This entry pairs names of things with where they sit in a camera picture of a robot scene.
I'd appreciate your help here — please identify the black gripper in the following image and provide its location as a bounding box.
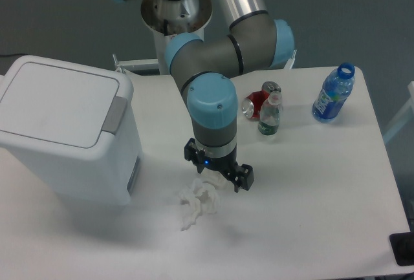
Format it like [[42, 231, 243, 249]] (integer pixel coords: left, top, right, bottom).
[[184, 138, 253, 193]]

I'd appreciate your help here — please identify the white push-lid trash can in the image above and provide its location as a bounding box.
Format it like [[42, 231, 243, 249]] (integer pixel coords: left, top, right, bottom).
[[1, 56, 143, 205]]

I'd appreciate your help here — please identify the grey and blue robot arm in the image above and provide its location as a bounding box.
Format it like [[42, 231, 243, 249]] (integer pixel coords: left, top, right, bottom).
[[117, 0, 295, 190]]

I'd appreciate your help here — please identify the crushed red soda can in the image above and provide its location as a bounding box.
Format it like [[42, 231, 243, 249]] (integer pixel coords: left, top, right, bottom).
[[241, 81, 281, 121]]

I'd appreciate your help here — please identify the crumpled white tissue rear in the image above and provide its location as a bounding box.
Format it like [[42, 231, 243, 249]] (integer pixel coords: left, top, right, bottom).
[[201, 173, 228, 190]]

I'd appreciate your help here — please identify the crumpled white tissue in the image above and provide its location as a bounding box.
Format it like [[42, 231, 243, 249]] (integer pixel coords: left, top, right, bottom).
[[179, 178, 221, 231], [201, 173, 228, 190]]

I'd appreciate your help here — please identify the crumpled white tissue front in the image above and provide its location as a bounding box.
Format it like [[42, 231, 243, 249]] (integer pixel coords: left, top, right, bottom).
[[179, 178, 221, 231]]

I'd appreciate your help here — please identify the small clear green-label bottle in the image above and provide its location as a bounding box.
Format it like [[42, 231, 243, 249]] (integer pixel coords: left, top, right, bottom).
[[258, 91, 283, 136]]

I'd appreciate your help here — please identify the blue plastic drink bottle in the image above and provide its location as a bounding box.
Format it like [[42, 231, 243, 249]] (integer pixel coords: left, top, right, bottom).
[[312, 62, 355, 123]]

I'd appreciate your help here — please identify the black device at table edge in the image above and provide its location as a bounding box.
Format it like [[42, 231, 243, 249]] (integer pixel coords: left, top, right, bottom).
[[389, 232, 413, 266]]

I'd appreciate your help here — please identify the white metal frame bracket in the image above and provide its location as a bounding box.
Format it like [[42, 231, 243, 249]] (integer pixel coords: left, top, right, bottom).
[[112, 54, 159, 75]]

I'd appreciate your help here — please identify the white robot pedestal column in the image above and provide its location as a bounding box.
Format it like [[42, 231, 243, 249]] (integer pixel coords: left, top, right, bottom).
[[141, 0, 212, 75]]

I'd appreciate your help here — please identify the white frame at right edge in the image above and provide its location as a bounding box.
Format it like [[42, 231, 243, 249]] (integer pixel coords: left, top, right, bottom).
[[382, 81, 413, 145]]

